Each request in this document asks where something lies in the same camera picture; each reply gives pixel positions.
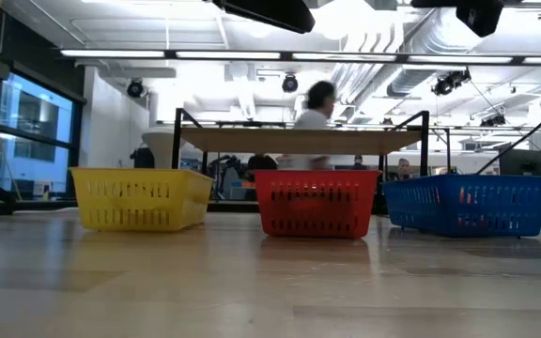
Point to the red plastic basket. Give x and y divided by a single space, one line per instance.
315 204

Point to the black aluminium rig frame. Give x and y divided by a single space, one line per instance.
233 205

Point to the silver ventilation duct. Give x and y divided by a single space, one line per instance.
409 82

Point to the person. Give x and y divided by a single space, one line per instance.
404 169
315 119
358 163
261 162

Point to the yellow plastic basket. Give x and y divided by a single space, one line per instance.
141 199

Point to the wooden shelf riser black frame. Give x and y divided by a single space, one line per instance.
275 141

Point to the white mushroom table lamp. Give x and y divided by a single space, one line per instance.
160 145

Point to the black ceiling spotlight cluster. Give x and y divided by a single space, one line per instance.
449 82

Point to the black office chair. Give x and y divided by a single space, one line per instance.
143 158

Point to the white container blue label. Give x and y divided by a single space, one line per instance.
40 190

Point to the black computer monitor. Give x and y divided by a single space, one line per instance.
521 162

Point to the blue plastic basket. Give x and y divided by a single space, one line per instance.
468 206

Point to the overhead light bar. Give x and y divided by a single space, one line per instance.
228 55

